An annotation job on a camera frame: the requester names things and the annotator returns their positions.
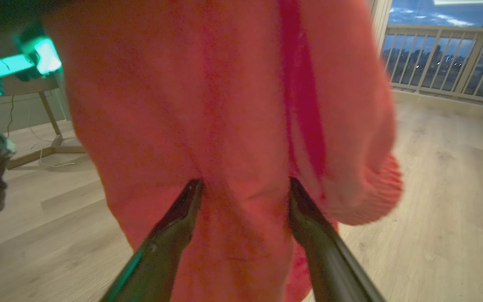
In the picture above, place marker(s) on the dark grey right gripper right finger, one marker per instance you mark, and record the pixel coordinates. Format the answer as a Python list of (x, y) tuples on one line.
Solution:
[(329, 260)]

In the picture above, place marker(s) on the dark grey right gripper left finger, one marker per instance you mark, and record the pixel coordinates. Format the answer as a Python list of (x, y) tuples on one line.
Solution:
[(162, 256)]

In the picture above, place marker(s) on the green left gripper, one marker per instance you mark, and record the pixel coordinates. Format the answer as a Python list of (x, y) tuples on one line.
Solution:
[(44, 56)]

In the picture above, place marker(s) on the light wooden desk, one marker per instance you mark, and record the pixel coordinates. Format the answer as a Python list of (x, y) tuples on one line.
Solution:
[(27, 86)]

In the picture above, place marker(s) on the white balcony railing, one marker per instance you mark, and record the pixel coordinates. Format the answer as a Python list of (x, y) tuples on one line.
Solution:
[(447, 58)]

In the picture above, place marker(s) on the coral red knitted sweater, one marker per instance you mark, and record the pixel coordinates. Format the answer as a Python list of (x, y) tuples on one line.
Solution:
[(224, 105)]

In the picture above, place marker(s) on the white curtain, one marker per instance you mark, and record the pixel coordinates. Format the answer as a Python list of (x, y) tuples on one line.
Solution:
[(380, 21)]

